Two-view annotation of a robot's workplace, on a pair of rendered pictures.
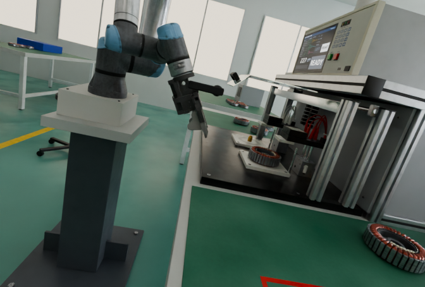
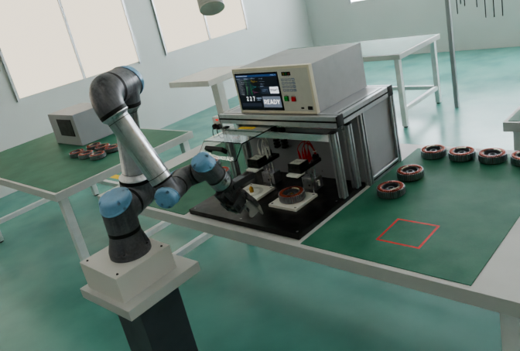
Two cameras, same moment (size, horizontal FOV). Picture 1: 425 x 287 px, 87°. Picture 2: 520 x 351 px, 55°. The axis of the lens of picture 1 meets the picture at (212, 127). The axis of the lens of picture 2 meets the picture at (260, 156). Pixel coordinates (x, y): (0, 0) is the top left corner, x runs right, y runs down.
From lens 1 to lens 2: 1.42 m
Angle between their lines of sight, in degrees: 37
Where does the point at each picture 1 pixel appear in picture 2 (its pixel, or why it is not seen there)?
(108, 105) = (160, 256)
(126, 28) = (173, 182)
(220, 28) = not seen: outside the picture
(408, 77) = (338, 92)
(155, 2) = not seen: hidden behind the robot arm
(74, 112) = (138, 287)
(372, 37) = (315, 85)
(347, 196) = (356, 182)
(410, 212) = (380, 165)
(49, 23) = not seen: outside the picture
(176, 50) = (220, 171)
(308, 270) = (381, 225)
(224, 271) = (367, 247)
